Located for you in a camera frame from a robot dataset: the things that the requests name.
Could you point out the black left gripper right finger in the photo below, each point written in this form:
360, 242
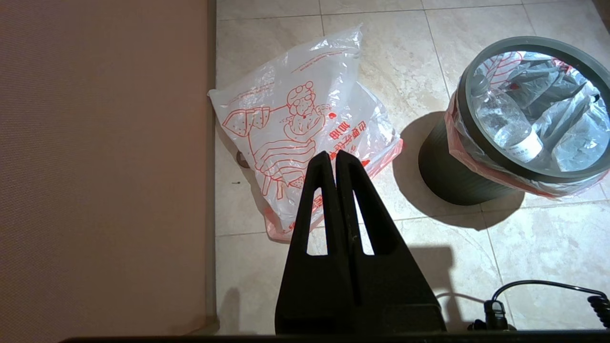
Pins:
391, 295

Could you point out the clear plastic water bottle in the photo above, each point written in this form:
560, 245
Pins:
505, 119

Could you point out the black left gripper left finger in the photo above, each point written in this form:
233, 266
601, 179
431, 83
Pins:
314, 286

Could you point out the white red-printed plastic bag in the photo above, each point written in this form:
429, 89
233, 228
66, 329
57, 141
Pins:
295, 114

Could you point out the spare white plastic bag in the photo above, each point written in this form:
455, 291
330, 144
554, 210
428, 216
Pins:
572, 112

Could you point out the black round trash bin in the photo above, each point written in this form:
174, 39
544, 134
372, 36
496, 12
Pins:
448, 171

